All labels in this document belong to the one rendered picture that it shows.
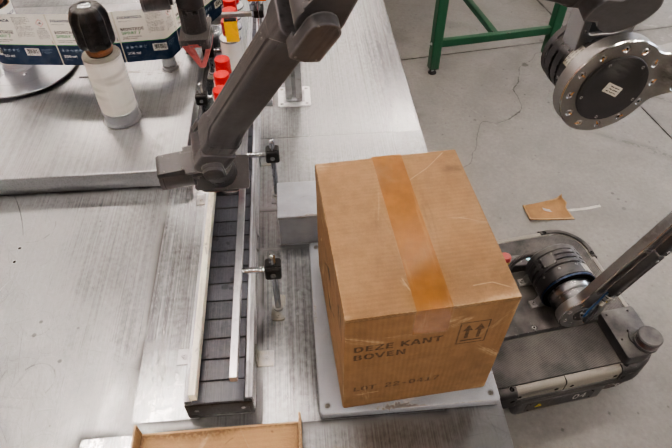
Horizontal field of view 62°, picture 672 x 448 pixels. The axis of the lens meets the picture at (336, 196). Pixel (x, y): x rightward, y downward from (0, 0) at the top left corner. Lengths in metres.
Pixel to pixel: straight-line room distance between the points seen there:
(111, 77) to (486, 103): 2.07
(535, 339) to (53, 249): 1.33
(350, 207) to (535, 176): 1.87
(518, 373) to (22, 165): 1.40
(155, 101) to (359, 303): 0.94
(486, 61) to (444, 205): 2.51
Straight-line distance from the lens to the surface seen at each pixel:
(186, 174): 0.97
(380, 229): 0.83
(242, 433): 0.99
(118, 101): 1.42
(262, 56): 0.70
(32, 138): 1.53
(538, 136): 2.88
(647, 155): 2.98
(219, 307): 1.05
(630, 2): 0.78
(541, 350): 1.82
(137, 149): 1.39
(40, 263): 1.30
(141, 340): 1.11
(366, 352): 0.82
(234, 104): 0.78
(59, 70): 1.72
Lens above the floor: 1.75
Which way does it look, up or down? 46 degrees down
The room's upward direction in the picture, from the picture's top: straight up
